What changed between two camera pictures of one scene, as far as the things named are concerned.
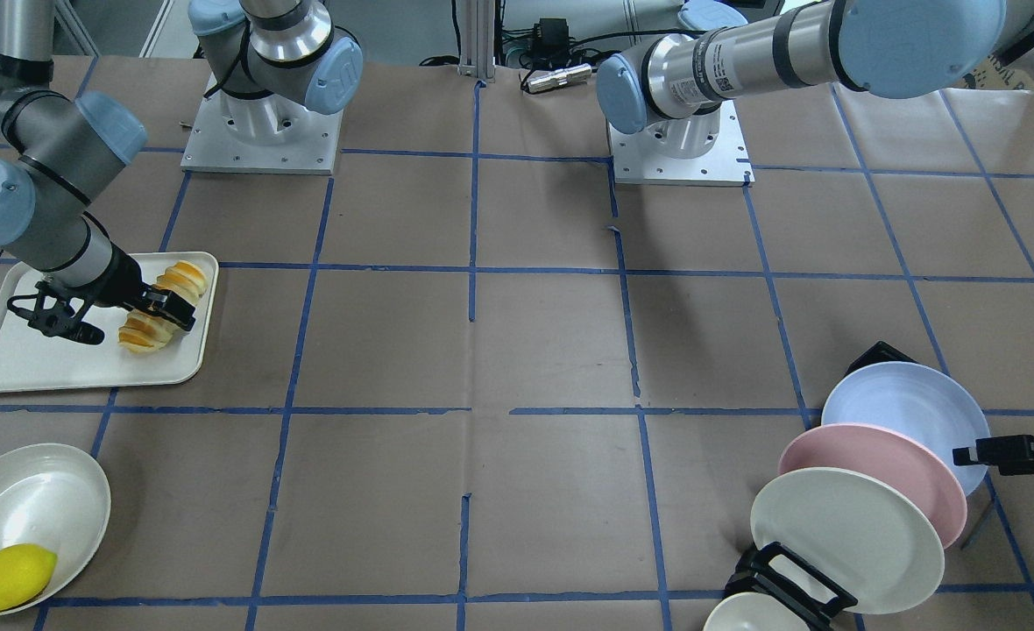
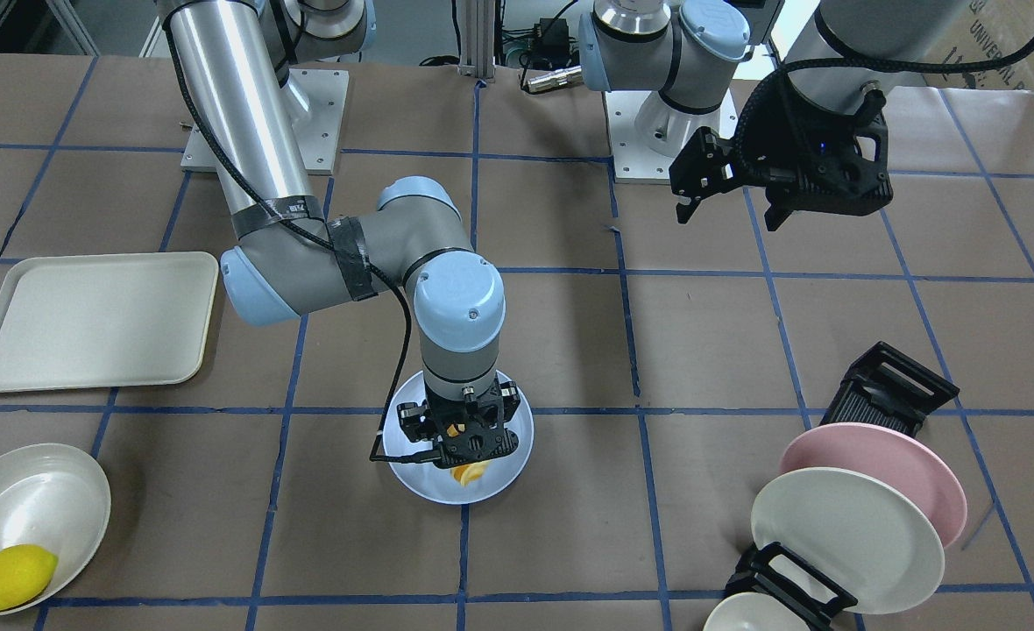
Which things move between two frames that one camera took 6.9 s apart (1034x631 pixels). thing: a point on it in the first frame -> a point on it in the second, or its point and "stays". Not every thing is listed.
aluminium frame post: x=478 y=39 stays
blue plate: x=923 y=400 -> x=437 y=484
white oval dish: x=50 y=495 stays
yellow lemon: x=7 y=577 stays
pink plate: x=890 y=457 stays
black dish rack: x=754 y=574 stays
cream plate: x=856 y=533 stays
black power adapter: x=552 y=42 stays
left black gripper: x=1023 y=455 -> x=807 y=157
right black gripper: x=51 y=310 -> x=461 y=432
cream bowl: x=751 y=611 stays
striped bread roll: x=143 y=332 -> x=469 y=472
